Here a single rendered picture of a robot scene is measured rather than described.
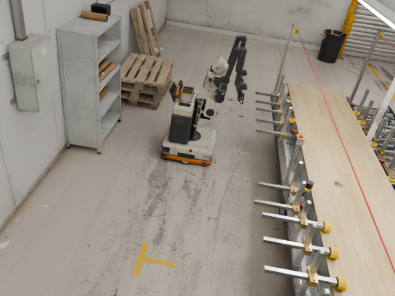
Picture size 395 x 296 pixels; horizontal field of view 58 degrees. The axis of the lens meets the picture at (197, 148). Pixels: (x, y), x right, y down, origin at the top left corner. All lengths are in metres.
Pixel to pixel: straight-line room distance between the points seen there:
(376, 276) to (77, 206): 2.88
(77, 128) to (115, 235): 1.59
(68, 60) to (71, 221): 1.76
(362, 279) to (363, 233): 0.46
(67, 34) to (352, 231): 3.35
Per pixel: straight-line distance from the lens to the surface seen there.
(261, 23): 10.29
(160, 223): 3.86
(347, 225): 3.08
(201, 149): 4.52
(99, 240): 3.71
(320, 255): 2.40
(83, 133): 4.70
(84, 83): 4.35
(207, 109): 4.41
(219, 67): 4.19
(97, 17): 4.59
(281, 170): 3.73
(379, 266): 2.91
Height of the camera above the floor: 2.80
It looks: 34 degrees down
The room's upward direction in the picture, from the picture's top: 9 degrees clockwise
